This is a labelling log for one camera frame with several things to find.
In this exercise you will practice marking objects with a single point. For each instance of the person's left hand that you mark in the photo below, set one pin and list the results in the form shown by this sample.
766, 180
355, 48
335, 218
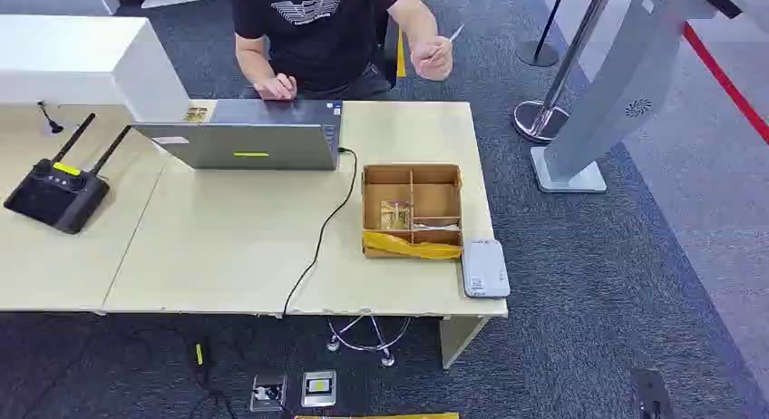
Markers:
431, 59

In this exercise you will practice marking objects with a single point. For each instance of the person's right hand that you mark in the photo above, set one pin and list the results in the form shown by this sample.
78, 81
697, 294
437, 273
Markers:
277, 87

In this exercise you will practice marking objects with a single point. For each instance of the thin pale card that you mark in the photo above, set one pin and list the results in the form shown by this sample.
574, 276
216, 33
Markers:
456, 32

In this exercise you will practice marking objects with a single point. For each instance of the person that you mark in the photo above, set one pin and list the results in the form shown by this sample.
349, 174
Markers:
312, 44

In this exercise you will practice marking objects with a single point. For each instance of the grey laptop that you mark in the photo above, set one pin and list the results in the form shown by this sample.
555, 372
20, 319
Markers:
252, 143

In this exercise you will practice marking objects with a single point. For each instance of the wooden compartment box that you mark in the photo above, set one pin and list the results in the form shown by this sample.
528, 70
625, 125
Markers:
435, 200

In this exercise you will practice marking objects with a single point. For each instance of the gold printed card stack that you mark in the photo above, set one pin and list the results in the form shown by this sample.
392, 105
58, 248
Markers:
395, 215

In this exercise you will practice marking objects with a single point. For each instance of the pale flat card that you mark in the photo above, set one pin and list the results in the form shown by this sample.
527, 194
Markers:
435, 227

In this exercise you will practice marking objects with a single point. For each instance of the grey access gate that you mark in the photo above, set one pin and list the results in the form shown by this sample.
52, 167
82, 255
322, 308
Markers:
613, 98

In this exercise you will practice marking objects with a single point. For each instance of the white box partition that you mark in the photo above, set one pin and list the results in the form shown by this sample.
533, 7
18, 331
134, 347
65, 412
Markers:
72, 59

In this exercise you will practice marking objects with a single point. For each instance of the white card reader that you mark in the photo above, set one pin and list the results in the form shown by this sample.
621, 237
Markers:
485, 269

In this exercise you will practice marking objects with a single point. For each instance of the black router with antennas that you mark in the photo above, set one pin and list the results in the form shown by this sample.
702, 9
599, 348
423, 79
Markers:
57, 194

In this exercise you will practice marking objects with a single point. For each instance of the pale desk leg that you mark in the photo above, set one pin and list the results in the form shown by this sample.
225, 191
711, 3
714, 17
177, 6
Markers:
458, 338

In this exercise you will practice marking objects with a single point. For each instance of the chrome stool base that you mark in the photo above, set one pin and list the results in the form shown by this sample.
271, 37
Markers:
384, 347

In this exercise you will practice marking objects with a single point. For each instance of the black plug with yellow label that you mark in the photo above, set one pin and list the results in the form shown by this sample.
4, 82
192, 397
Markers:
200, 359

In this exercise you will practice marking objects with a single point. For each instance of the silver floor socket plate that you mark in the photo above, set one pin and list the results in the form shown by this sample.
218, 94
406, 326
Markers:
318, 388

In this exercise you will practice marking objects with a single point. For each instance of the open floor socket with plug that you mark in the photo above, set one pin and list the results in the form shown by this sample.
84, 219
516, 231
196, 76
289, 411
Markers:
268, 393

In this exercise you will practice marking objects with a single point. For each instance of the yellow floor tape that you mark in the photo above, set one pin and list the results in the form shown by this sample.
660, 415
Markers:
378, 416

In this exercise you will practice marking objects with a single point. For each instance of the black robot foot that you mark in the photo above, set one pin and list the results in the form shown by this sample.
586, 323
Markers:
652, 395

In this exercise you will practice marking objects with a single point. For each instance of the black stanchion post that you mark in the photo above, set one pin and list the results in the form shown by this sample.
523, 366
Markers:
538, 53

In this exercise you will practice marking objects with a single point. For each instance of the chrome stanchion post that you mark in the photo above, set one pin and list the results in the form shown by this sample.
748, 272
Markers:
538, 120

